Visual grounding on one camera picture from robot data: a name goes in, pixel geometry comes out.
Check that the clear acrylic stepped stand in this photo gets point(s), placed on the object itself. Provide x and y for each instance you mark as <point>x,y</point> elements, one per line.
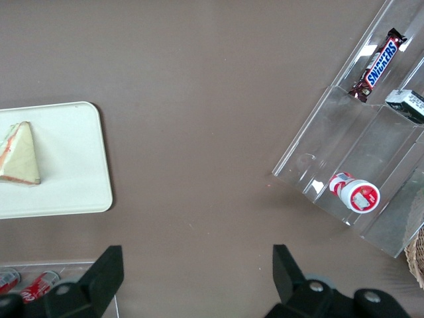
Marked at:
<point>348,132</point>

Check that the brown Snickers bar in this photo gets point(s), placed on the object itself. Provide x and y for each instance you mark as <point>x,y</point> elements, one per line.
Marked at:
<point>379,64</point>

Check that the triangular sandwich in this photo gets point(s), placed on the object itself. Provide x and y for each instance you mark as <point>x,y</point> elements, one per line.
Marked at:
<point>21,159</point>

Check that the beige plastic tray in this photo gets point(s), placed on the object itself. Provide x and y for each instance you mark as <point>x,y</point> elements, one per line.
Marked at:
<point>73,149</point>

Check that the red cola bottle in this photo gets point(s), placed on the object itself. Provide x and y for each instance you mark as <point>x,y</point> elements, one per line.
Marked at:
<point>8,281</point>
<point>38,286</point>

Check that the red white yogurt cup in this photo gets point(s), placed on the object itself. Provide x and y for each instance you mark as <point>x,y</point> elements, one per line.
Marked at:
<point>356,193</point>

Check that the black white snack box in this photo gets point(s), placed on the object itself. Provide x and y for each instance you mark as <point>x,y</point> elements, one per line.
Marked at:
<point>409,104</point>

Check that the clear acrylic bottle rack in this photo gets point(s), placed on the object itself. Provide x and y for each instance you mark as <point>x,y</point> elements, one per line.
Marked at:
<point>76,266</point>

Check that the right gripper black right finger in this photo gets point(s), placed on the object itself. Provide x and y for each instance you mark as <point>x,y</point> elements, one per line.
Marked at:
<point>291,291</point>

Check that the small light wicker basket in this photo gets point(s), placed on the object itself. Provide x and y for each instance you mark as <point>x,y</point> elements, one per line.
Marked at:
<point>417,258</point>

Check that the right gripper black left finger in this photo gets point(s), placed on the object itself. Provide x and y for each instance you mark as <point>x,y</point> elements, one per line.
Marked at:
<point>99,278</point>

